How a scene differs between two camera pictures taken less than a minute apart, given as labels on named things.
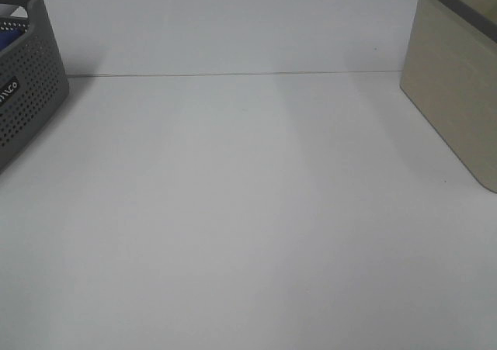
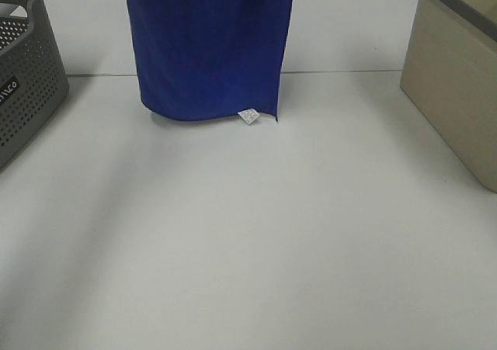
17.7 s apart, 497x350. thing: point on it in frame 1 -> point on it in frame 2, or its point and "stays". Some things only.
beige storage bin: x=450 y=67 stays
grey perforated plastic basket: x=33 y=78 stays
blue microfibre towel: x=8 y=36 -> x=210 y=48
